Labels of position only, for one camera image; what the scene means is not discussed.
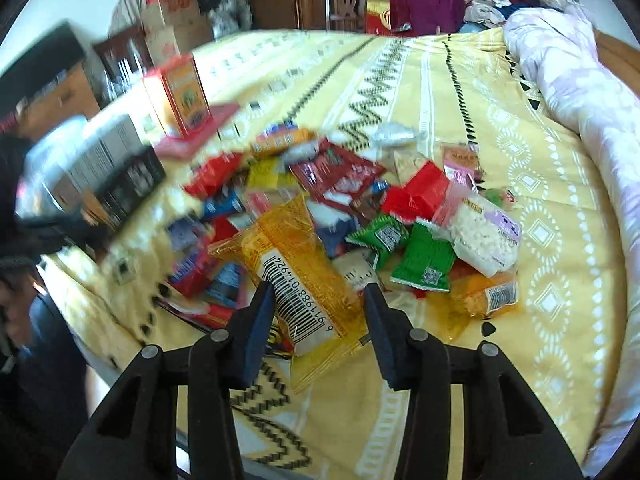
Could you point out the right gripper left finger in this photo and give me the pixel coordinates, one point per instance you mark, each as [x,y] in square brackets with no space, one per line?
[249,330]

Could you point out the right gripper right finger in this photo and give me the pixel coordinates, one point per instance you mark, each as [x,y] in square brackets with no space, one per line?
[389,329]

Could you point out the yellow orange snack bag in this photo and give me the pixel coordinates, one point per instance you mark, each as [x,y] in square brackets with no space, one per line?
[319,311]

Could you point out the bear rice cracker bag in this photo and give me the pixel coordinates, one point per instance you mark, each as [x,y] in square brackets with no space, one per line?
[481,234]

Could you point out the large red snack bag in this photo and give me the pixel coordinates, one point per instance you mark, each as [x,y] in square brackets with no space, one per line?
[213,175]

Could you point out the green snack pack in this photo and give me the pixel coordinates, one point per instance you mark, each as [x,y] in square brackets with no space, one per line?
[427,261]

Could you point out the black electronics box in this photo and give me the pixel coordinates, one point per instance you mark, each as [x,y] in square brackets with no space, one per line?
[125,189]

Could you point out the white printed box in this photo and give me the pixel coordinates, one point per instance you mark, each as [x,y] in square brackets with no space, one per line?
[73,159]

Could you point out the orange red tea box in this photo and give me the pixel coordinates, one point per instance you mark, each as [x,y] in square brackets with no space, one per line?
[177,96]

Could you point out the wooden drawer dresser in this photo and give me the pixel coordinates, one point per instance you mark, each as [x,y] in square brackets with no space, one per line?
[72,96]

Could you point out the stacked cardboard boxes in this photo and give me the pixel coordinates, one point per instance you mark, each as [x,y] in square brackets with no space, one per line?
[174,27]

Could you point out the white pink quilt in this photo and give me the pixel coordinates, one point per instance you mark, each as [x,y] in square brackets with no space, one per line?
[558,51]

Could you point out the black television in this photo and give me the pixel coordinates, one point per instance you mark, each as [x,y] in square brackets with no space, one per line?
[55,52]

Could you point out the wooden headboard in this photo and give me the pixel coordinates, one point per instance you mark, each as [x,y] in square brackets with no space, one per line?
[622,60]

